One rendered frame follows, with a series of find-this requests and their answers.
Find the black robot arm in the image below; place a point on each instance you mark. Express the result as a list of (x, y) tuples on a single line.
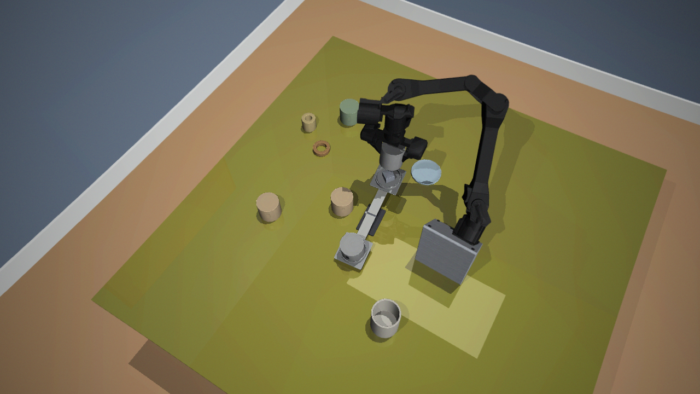
[(493, 111)]

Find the brown ring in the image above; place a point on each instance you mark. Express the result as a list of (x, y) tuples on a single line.
[(321, 143)]

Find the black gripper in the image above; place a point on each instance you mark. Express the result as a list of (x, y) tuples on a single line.
[(415, 147)]

